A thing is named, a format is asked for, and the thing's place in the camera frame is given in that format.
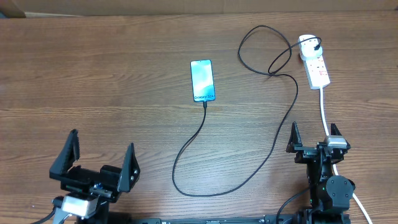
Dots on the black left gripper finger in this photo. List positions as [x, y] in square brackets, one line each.
[130, 171]
[68, 155]

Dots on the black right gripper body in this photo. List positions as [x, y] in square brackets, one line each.
[306, 152]

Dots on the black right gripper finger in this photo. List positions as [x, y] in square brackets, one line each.
[334, 130]
[295, 142]

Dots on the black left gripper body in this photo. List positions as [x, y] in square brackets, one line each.
[104, 183]

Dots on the black Samsung Galaxy smartphone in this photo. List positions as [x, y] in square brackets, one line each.
[202, 80]

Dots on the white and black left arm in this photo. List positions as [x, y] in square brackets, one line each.
[101, 214]

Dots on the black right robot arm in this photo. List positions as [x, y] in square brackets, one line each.
[330, 193]

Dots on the white power strip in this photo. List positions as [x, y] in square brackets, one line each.
[317, 73]

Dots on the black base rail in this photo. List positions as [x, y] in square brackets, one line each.
[267, 219]

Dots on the white USB wall charger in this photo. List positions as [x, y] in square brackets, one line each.
[310, 47]

